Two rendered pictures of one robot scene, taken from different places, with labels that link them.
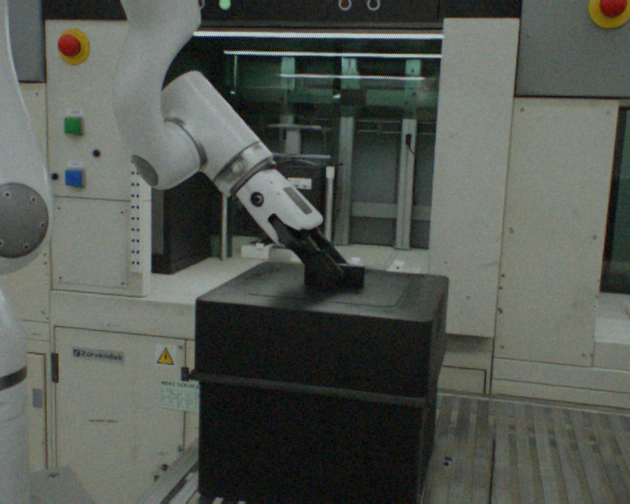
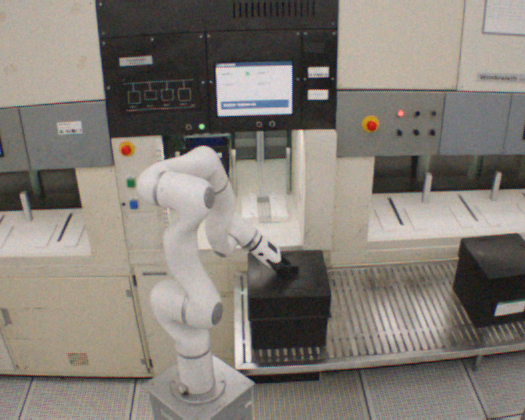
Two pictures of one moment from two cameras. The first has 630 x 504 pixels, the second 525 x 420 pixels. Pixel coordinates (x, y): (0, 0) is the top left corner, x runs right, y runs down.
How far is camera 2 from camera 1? 1.25 m
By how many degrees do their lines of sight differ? 25
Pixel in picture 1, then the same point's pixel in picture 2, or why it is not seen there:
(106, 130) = not seen: hidden behind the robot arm
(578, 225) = (361, 202)
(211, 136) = (241, 235)
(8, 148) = (211, 293)
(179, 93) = not seen: hidden behind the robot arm
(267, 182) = (264, 248)
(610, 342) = (373, 241)
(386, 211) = (249, 143)
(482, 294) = (326, 235)
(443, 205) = (309, 205)
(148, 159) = (223, 253)
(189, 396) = not seen: hidden behind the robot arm
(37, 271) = (120, 244)
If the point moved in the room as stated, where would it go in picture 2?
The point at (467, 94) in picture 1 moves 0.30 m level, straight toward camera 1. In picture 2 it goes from (317, 163) to (332, 200)
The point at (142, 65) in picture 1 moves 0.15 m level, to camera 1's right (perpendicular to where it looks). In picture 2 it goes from (222, 227) to (267, 220)
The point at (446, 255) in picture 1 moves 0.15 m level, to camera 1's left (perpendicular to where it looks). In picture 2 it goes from (311, 223) to (276, 228)
